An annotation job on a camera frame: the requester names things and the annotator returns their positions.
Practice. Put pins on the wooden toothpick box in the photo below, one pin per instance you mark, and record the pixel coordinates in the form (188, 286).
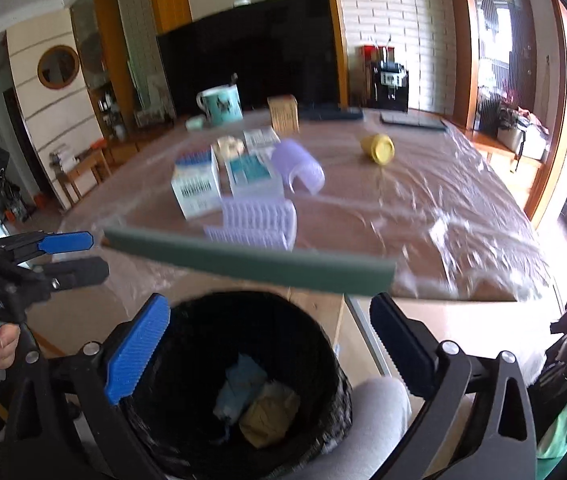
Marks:
(284, 114)

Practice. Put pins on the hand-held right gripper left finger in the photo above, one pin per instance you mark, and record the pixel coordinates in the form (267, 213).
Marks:
(136, 355)

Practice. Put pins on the round wooden mirror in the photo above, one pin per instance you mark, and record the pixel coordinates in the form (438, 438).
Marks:
(58, 67)

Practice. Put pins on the black trash bin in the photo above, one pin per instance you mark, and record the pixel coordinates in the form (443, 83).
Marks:
(193, 335)

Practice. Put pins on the person's grey trouser leg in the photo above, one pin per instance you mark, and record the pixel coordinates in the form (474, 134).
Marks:
(363, 425)

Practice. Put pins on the person's left hand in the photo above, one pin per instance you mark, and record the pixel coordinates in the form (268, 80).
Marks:
(4, 347)

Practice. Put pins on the beige crumpled paper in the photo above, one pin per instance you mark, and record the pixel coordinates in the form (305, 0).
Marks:
(268, 417)

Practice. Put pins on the black television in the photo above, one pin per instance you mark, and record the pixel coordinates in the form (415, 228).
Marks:
(253, 55)

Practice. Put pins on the white blue medicine box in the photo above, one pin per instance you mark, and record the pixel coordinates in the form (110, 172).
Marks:
(196, 187)

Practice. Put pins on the teal printed mug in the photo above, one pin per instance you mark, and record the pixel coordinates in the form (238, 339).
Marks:
(221, 105)

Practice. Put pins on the red canister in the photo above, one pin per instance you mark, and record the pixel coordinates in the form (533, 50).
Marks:
(371, 53)

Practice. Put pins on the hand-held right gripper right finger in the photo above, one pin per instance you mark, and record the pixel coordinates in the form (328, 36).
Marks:
(403, 345)

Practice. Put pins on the black coffee machine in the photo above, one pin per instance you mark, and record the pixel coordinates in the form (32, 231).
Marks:
(388, 85)

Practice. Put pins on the wooden side table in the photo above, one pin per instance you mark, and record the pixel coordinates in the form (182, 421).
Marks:
(85, 165)

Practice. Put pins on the clear plastic table cover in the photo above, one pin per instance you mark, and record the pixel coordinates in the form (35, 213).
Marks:
(413, 200)

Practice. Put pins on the beige crumpled wrapper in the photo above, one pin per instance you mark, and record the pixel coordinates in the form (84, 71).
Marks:
(228, 149)

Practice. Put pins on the small white box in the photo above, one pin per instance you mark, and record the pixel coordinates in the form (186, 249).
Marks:
(262, 138)

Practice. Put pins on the teal white medicine box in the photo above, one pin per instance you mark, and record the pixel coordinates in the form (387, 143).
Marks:
(253, 175)

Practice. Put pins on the small yellow cup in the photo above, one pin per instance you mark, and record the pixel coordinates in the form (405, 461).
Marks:
(379, 149)

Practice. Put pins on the blue crumpled paper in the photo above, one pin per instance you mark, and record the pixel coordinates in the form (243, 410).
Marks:
(238, 390)

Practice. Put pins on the purple comb clip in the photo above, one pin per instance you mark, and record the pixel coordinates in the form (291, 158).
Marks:
(258, 220)

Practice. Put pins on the white earbuds case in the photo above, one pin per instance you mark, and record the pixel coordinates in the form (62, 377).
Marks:
(195, 123)

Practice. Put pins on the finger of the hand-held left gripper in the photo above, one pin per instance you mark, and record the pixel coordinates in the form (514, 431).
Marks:
(80, 272)
(65, 242)

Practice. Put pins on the purple hair roller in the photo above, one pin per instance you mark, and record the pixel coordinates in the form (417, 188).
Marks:
(296, 165)

